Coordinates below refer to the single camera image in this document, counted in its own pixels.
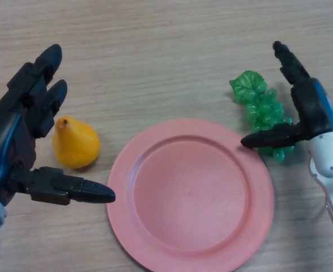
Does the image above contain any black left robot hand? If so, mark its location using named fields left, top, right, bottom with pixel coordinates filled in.
left=0, top=44, right=116, bottom=206

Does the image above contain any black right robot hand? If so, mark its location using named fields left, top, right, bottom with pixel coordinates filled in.
left=240, top=41, right=333, bottom=150

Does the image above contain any green grapes bunch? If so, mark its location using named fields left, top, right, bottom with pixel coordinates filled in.
left=229, top=70, right=296, bottom=164

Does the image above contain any pink round plate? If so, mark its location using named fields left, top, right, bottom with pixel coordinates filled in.
left=106, top=118, right=275, bottom=269

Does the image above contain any yellow pear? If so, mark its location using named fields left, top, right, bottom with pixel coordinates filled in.
left=52, top=115, right=101, bottom=170

